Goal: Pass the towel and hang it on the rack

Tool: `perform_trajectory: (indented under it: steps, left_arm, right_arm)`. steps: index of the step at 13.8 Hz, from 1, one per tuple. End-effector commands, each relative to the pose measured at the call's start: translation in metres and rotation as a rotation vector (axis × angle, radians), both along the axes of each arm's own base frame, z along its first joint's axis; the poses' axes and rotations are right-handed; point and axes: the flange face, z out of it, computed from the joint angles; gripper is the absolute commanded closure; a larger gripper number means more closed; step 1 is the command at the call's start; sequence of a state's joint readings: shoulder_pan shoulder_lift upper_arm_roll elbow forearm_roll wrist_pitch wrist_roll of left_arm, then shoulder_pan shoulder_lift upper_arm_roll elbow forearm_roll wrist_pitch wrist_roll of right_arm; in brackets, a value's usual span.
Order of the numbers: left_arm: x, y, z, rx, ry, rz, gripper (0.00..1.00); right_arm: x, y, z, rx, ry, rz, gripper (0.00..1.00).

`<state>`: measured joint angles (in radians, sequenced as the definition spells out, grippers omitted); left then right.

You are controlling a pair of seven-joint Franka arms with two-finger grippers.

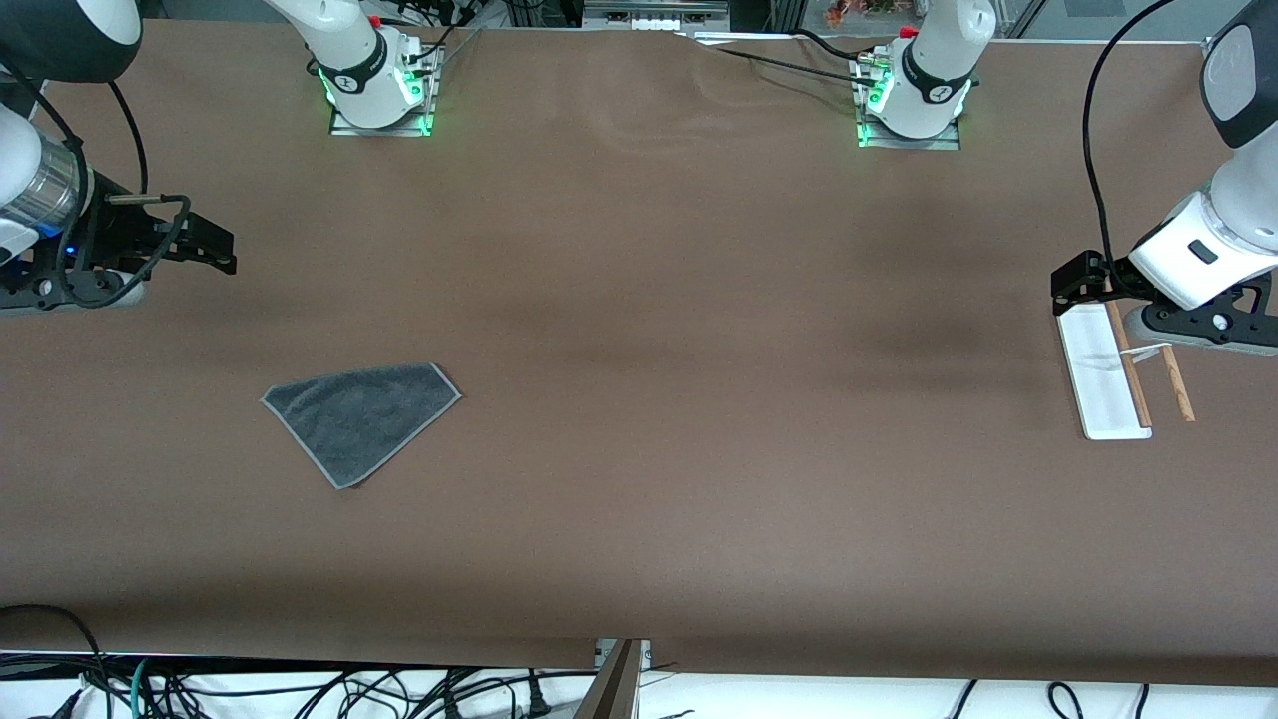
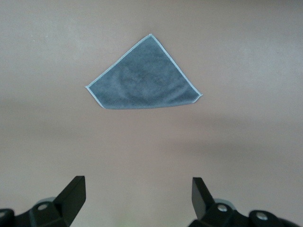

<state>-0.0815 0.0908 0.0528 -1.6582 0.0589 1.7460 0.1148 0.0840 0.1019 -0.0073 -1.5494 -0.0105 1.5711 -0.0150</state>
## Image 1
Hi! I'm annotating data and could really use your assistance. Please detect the orange background object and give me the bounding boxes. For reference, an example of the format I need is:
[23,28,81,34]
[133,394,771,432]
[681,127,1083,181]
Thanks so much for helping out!
[824,0,925,27]

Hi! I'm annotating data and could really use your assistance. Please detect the aluminium bracket at table edge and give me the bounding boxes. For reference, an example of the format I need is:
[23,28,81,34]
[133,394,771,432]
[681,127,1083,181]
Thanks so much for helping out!
[596,639,653,672]

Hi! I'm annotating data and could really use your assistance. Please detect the long black cable on table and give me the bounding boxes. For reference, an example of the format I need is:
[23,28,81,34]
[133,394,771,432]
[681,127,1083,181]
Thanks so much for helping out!
[689,35,875,88]

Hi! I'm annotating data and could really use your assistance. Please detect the thick black floor cable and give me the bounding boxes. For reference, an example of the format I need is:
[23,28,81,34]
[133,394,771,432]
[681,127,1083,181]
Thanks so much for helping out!
[0,603,113,719]

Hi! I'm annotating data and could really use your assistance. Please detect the tangled black floor cable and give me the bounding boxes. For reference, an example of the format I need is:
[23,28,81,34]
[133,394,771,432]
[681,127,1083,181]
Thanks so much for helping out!
[150,669,525,719]

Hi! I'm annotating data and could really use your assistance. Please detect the dark table support post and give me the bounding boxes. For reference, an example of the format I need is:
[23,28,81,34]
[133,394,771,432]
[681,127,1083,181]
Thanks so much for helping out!
[576,639,643,719]

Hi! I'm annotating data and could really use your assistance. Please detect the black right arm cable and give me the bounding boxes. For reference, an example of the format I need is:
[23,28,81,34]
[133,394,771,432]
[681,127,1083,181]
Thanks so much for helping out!
[15,60,193,309]

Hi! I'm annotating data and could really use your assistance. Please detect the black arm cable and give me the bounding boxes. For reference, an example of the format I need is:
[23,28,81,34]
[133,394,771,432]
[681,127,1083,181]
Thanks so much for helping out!
[15,60,193,309]
[1082,0,1179,293]

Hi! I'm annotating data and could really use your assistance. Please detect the white rack with wooden rods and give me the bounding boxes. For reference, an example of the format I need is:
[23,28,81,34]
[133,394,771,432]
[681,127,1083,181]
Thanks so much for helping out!
[1055,298,1196,441]

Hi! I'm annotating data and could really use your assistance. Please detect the brown table cover sheet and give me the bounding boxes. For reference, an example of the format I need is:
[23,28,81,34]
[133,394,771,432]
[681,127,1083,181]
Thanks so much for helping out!
[0,20,1278,690]

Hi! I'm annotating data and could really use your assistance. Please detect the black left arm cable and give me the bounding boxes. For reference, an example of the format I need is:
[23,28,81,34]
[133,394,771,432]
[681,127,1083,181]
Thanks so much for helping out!
[1082,0,1179,293]

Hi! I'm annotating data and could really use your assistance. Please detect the grey and pink towel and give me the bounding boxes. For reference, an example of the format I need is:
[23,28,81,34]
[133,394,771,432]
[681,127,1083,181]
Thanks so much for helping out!
[262,361,462,490]

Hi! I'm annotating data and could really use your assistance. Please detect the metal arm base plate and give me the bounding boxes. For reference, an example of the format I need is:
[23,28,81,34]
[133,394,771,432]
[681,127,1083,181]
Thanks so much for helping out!
[856,55,962,152]
[329,40,437,138]

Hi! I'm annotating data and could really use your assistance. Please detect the short black cable on table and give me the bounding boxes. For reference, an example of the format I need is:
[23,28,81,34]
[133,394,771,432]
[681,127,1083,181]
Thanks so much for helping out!
[794,28,890,63]

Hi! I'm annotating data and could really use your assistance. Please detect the white device with connectors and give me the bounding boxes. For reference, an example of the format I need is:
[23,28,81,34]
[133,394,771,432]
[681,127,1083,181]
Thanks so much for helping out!
[582,0,732,33]

